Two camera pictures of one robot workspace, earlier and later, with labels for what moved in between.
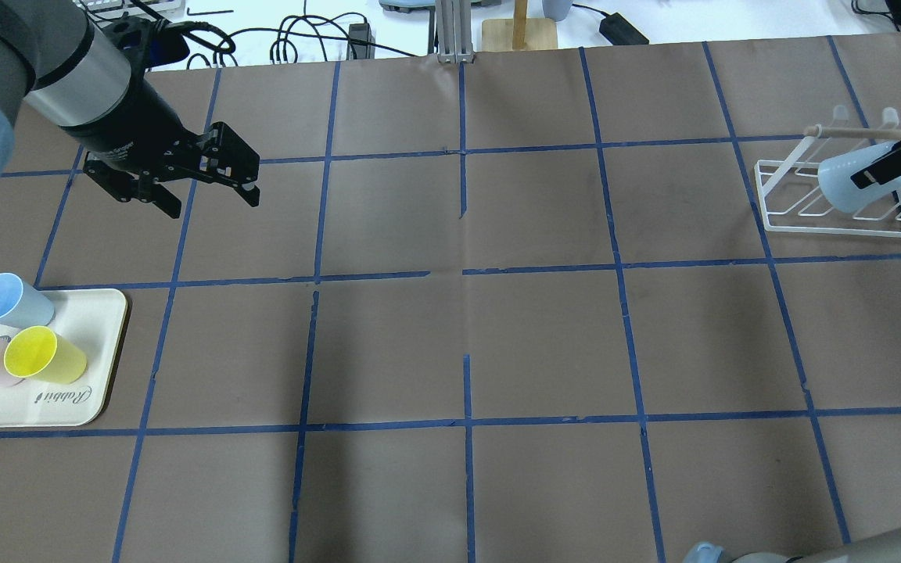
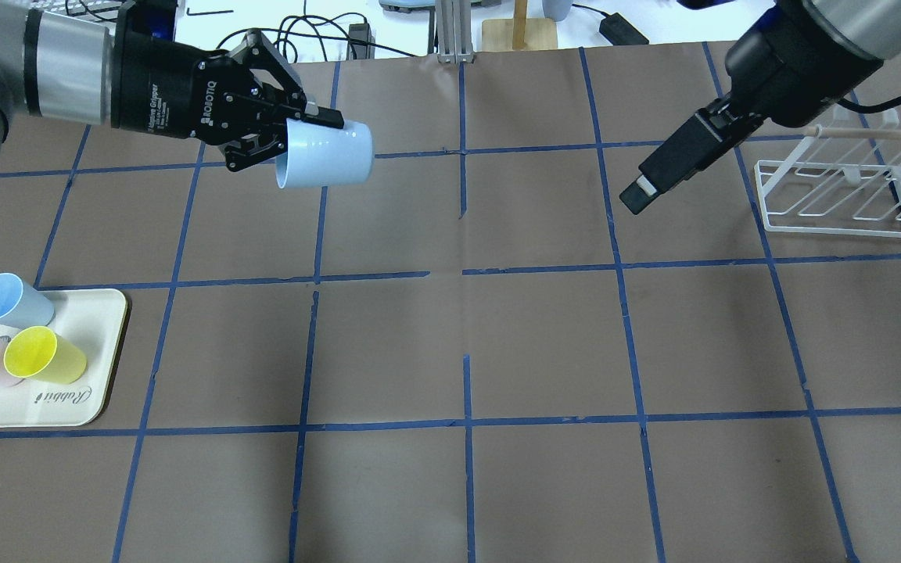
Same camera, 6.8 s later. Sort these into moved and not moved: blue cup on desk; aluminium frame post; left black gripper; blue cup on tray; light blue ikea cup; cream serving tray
Moved: light blue ikea cup; left black gripper
Not moved: aluminium frame post; blue cup on desk; blue cup on tray; cream serving tray
